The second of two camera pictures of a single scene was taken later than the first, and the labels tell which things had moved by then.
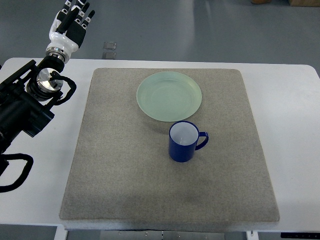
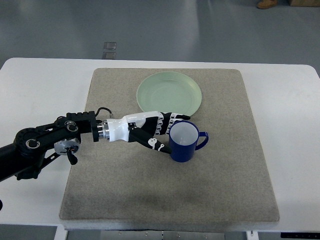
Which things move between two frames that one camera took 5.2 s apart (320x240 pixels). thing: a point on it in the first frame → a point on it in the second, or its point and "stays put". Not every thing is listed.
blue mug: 184,139 stays put
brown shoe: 260,2 → 266,4
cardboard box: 305,3 stays put
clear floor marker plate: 109,48 stays put
